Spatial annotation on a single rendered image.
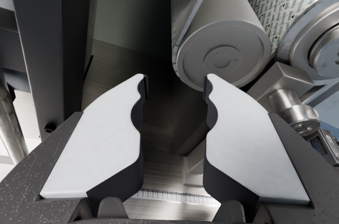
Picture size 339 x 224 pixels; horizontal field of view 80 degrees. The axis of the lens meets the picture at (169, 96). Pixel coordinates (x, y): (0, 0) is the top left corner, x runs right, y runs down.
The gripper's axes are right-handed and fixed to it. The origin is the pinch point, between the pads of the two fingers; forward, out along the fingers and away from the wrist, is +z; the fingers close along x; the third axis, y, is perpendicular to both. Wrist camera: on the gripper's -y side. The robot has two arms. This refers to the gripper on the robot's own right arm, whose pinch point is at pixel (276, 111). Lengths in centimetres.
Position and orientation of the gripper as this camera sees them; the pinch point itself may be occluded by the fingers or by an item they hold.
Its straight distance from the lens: 44.5
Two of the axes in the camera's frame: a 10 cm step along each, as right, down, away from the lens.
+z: -0.1, -7.5, 6.6
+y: 3.5, -6.2, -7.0
